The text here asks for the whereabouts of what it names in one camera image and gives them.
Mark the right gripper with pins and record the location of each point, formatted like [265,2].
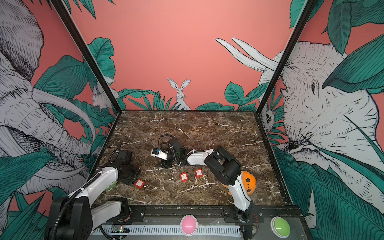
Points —
[165,164]

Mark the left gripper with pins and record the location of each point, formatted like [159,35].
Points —
[137,170]

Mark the red padlock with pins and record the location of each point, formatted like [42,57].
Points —
[184,177]
[199,173]
[140,184]

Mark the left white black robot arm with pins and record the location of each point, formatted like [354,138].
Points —
[73,217]

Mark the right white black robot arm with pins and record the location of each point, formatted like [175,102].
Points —
[225,167]

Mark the green number block toy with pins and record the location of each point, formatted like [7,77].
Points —
[112,186]

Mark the white vented strip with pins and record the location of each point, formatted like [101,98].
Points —
[162,230]

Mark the pink push button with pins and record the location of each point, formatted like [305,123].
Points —
[189,225]

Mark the orange shark plush toy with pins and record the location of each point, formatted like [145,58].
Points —
[249,182]

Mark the green push button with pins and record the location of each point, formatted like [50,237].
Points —
[280,227]

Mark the black front mounting rail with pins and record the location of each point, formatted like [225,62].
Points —
[140,213]

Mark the left black frame post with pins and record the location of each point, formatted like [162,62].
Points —
[83,47]

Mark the black frame post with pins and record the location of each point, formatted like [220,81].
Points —
[298,29]
[83,47]

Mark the right black frame post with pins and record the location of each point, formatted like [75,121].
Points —
[298,29]

